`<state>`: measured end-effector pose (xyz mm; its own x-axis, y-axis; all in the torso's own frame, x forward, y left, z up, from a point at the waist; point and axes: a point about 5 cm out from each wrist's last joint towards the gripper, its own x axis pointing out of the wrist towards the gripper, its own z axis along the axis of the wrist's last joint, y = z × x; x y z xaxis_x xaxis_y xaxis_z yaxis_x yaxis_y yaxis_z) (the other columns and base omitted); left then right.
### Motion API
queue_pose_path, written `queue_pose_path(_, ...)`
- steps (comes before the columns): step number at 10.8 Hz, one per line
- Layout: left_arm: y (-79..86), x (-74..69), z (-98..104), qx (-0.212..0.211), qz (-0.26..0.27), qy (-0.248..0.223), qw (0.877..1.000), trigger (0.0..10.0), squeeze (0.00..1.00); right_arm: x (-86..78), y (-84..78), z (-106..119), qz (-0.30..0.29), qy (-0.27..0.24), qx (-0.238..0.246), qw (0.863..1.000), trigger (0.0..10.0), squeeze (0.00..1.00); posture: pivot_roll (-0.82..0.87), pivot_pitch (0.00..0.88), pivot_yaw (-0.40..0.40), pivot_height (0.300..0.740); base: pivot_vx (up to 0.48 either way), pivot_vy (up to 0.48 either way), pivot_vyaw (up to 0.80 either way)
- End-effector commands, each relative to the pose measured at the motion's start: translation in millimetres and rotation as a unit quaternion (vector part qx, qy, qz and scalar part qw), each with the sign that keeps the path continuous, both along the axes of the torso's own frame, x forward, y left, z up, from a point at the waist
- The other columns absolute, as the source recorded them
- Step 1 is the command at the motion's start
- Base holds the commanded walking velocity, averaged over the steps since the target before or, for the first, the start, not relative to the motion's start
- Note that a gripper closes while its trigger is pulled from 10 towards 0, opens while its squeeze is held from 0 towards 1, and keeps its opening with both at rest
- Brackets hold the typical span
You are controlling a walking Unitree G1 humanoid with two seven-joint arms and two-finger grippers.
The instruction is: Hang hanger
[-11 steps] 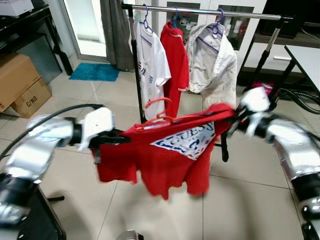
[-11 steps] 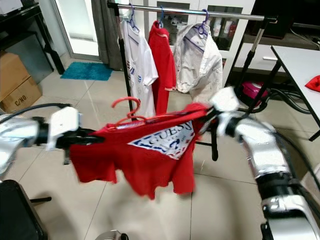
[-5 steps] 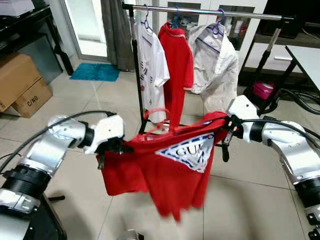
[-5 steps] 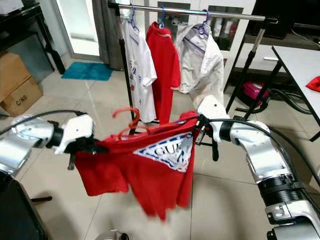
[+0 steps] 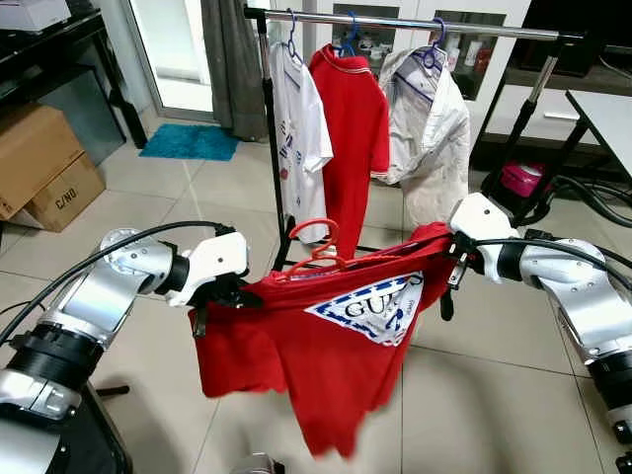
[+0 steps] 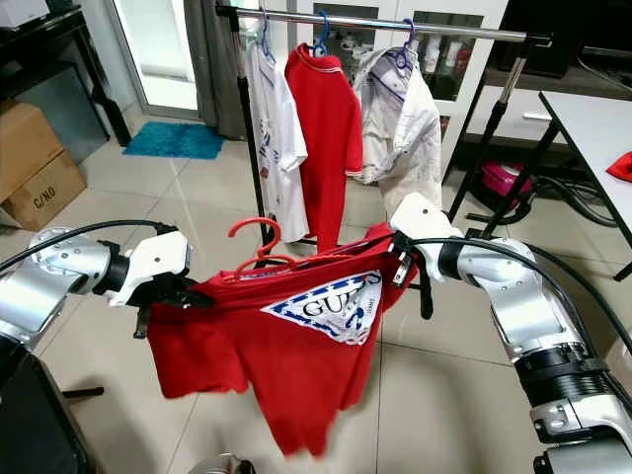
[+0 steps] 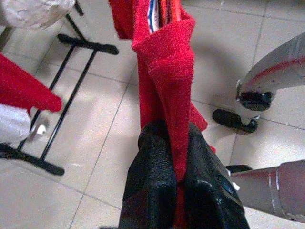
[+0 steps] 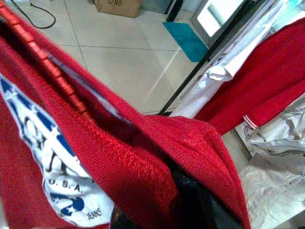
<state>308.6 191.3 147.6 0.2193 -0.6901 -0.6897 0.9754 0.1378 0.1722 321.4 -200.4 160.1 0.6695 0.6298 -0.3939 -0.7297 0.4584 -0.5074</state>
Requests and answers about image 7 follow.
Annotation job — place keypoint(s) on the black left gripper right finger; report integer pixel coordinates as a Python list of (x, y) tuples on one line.
[(209, 195)]

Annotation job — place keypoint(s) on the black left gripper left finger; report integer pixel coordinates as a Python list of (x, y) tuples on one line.
[(150, 179)]

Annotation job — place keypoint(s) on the red shirt with white print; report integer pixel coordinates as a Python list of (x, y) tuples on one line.
[(166, 78)]

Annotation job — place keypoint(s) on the silver left robot leg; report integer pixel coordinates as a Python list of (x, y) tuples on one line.
[(286, 190)]

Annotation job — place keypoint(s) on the silver robot leg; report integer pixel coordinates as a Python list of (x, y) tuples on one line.
[(274, 71), (286, 190)]

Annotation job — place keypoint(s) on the black right robot foot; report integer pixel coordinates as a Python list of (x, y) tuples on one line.
[(228, 119)]

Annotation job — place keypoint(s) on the small white plastic piece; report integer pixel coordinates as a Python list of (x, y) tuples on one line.
[(40, 130)]

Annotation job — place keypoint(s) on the silver right robot leg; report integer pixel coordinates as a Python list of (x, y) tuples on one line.
[(274, 71)]

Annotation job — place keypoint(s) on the steel and black clothes rack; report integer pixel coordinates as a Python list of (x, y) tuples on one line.
[(90, 45)]

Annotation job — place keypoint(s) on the white hanging shirt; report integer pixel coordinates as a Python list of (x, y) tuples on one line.
[(12, 124)]

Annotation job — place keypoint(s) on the red shirt with white stripes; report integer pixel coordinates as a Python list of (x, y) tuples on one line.
[(23, 90)]

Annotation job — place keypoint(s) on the grey white crumpled jacket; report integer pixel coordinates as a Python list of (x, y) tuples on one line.
[(31, 12)]

